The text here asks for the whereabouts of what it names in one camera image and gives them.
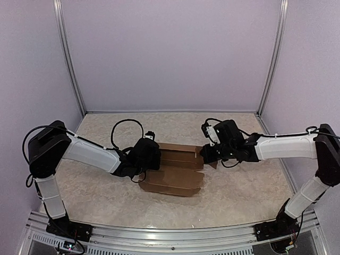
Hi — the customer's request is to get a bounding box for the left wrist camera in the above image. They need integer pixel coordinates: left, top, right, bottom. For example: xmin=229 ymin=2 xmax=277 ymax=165
xmin=144 ymin=131 xmax=156 ymax=141

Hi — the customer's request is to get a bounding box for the aluminium front frame rail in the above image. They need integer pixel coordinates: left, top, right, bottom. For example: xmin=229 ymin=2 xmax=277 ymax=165
xmin=17 ymin=210 xmax=330 ymax=254

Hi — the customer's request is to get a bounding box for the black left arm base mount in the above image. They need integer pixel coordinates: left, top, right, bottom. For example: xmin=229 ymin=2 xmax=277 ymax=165
xmin=46 ymin=222 xmax=93 ymax=242

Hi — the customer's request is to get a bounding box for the left aluminium corner post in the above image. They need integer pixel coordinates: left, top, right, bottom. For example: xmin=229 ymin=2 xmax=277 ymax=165
xmin=53 ymin=0 xmax=87 ymax=117

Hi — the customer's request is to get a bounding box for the aluminium corner post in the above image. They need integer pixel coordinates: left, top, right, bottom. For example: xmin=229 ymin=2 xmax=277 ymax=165
xmin=257 ymin=0 xmax=289 ymax=118
xmin=53 ymin=0 xmax=87 ymax=117

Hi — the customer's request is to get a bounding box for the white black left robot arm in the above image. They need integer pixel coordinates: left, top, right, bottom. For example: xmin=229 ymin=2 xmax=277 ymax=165
xmin=22 ymin=120 xmax=161 ymax=236

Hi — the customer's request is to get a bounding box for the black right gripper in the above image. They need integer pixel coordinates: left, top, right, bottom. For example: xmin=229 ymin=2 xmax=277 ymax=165
xmin=200 ymin=142 xmax=235 ymax=163

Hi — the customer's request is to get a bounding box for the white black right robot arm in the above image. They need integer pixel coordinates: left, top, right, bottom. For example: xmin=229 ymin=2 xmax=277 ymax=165
xmin=200 ymin=118 xmax=339 ymax=236

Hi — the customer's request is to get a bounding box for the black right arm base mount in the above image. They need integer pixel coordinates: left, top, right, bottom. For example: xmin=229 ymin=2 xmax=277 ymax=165
xmin=254 ymin=218 xmax=300 ymax=241

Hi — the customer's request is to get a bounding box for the brown cardboard box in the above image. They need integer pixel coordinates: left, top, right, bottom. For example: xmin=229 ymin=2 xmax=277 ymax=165
xmin=139 ymin=143 xmax=205 ymax=197

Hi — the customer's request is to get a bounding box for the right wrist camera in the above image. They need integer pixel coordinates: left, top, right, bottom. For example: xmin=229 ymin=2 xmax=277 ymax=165
xmin=201 ymin=121 xmax=220 ymax=146

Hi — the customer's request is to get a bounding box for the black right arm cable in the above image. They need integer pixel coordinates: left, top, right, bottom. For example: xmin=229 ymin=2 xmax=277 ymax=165
xmin=201 ymin=117 xmax=340 ymax=213

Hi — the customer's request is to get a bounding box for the right aluminium corner post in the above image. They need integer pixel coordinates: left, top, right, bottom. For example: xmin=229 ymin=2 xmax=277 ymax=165
xmin=257 ymin=0 xmax=289 ymax=118

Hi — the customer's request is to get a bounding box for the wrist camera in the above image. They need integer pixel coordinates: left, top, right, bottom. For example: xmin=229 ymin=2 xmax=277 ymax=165
xmin=201 ymin=121 xmax=220 ymax=146
xmin=144 ymin=131 xmax=156 ymax=141

